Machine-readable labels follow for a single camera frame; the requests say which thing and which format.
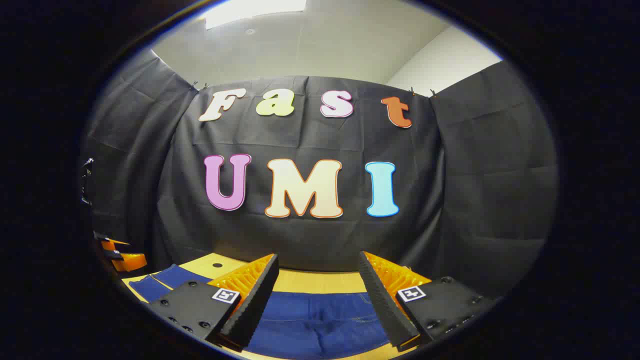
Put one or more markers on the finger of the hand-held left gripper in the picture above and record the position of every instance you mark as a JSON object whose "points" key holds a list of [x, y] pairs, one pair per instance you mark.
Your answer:
{"points": [[115, 245], [130, 262]]}

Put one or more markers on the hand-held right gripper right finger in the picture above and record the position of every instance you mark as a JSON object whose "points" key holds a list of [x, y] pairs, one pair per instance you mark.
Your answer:
{"points": [[382, 305]]}

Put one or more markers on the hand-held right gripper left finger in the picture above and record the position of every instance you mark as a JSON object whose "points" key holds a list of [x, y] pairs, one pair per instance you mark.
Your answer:
{"points": [[255, 305]]}

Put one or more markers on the blue denim jeans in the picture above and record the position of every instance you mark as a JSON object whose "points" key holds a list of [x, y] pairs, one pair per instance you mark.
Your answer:
{"points": [[310, 325]]}

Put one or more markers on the dark metal stand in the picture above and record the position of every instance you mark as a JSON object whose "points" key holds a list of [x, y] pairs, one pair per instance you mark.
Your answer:
{"points": [[88, 180]]}

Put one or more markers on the black backdrop cloth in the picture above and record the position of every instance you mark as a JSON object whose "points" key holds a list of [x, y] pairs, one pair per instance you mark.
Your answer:
{"points": [[310, 240]]}

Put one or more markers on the ceiling light panel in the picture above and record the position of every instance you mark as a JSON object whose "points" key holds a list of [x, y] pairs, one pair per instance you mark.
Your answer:
{"points": [[250, 10]]}

